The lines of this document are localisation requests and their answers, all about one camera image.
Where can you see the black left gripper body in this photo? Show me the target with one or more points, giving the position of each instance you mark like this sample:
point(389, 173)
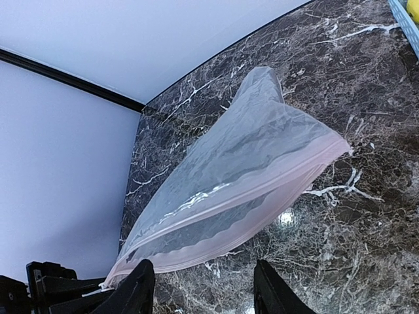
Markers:
point(51, 288)

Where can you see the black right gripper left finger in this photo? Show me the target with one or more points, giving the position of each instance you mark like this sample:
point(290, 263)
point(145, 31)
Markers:
point(135, 294)

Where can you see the white zipper slider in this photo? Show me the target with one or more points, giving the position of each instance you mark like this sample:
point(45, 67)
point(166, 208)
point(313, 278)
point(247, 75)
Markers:
point(103, 287)

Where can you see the light blue perforated basket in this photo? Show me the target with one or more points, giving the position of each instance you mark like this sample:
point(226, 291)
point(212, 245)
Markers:
point(408, 26)

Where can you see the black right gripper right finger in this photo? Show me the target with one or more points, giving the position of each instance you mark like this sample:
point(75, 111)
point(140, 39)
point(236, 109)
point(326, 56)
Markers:
point(273, 295)

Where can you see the black frame post left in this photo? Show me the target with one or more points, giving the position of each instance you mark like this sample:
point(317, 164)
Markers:
point(70, 80)

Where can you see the clear zip top bag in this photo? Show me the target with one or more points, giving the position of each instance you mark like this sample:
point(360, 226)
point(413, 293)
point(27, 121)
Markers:
point(250, 166)

